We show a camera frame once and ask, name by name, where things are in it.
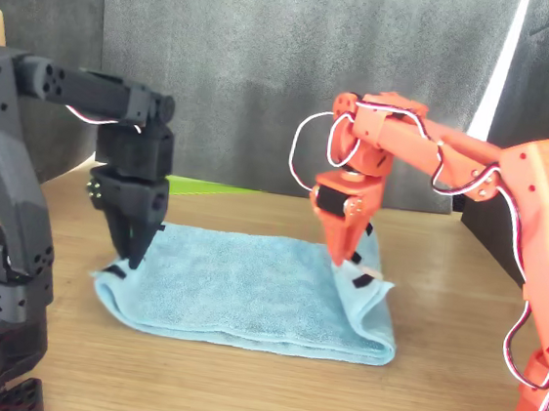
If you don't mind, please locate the white red wire orange gripper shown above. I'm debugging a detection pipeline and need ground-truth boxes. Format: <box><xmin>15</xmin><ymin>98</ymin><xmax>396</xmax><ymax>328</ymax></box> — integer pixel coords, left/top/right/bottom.
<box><xmin>286</xmin><ymin>94</ymin><xmax>507</xmax><ymax>213</ymax></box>

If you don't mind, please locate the white red wire orange base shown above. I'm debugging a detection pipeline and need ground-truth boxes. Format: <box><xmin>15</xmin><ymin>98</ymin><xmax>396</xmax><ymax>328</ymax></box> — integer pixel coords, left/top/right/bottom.
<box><xmin>471</xmin><ymin>162</ymin><xmax>549</xmax><ymax>411</ymax></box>

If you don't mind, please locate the white red wire black arm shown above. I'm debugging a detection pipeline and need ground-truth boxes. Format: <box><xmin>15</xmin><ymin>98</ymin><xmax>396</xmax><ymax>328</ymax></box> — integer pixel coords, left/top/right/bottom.
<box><xmin>61</xmin><ymin>103</ymin><xmax>146</xmax><ymax>136</ymax></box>

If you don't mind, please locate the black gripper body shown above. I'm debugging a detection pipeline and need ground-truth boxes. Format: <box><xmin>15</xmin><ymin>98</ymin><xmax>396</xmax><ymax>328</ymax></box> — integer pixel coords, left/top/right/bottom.
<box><xmin>83</xmin><ymin>162</ymin><xmax>174</xmax><ymax>227</ymax></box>

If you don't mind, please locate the green plastic folder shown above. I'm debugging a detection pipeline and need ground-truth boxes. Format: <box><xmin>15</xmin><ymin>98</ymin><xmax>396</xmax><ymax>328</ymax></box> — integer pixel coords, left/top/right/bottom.
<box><xmin>164</xmin><ymin>174</ymin><xmax>266</xmax><ymax>206</ymax></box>

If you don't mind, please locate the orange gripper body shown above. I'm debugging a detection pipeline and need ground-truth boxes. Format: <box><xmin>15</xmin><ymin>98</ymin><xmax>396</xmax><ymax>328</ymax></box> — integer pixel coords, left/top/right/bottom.
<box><xmin>308</xmin><ymin>166</ymin><xmax>387</xmax><ymax>225</ymax></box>

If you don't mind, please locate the light blue towel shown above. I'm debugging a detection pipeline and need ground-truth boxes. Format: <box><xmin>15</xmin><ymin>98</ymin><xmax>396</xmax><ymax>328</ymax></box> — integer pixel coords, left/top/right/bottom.
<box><xmin>83</xmin><ymin>206</ymin><xmax>408</xmax><ymax>369</ymax></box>

